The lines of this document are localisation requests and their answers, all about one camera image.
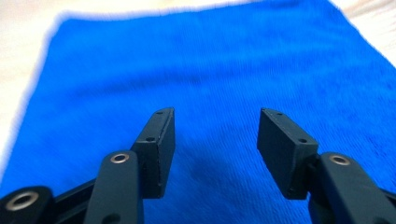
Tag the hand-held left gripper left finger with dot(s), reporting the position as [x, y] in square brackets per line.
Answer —
[155, 152]

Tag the blue towel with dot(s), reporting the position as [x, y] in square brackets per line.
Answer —
[214, 74]

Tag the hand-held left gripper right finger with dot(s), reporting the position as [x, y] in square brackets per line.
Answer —
[285, 155]

